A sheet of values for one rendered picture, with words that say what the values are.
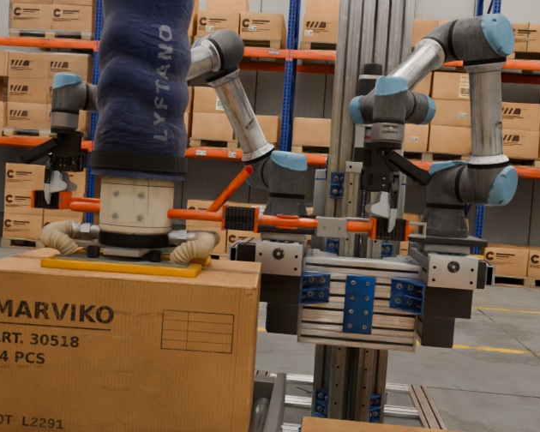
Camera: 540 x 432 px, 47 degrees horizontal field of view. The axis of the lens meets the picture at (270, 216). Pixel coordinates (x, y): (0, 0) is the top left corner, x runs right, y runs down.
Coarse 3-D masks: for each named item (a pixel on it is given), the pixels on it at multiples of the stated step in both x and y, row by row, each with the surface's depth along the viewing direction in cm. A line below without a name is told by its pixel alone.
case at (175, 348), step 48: (0, 288) 128; (48, 288) 128; (96, 288) 128; (144, 288) 128; (192, 288) 128; (240, 288) 128; (0, 336) 129; (48, 336) 129; (96, 336) 129; (144, 336) 129; (192, 336) 128; (240, 336) 128; (0, 384) 129; (48, 384) 129; (96, 384) 129; (144, 384) 129; (192, 384) 129; (240, 384) 129
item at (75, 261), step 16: (64, 256) 136; (80, 256) 138; (96, 256) 137; (112, 256) 141; (160, 256) 138; (112, 272) 134; (128, 272) 133; (144, 272) 133; (160, 272) 133; (176, 272) 133; (192, 272) 133
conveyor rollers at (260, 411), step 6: (258, 402) 174; (264, 402) 173; (258, 408) 169; (264, 408) 169; (252, 414) 166; (258, 414) 164; (264, 414) 165; (252, 420) 161; (258, 420) 160; (264, 420) 162; (252, 426) 156; (258, 426) 156
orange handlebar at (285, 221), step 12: (72, 204) 145; (84, 204) 145; (96, 204) 145; (168, 216) 144; (180, 216) 144; (192, 216) 144; (204, 216) 144; (216, 216) 144; (264, 216) 144; (276, 216) 148; (288, 216) 144; (288, 228) 144; (312, 228) 145; (348, 228) 144; (360, 228) 144
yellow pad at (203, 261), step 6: (174, 246) 156; (78, 252) 152; (84, 252) 152; (102, 252) 153; (144, 258) 152; (162, 258) 152; (168, 258) 152; (198, 258) 153; (204, 258) 154; (210, 258) 161; (204, 264) 152
